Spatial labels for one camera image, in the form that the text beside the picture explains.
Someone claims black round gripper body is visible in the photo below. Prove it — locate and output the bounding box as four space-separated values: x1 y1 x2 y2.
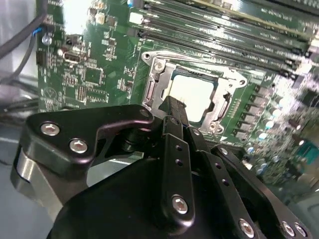
48 124 240 239

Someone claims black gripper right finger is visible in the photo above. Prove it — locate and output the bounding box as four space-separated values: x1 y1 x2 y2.
175 101 312 239

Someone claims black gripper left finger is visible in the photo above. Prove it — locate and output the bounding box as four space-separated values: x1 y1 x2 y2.
9 96 196 224

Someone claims metal socket cover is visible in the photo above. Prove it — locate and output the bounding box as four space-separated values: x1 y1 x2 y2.
147 58 236 135

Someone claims silver CPU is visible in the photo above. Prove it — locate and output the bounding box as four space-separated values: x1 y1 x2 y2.
170 73 216 123

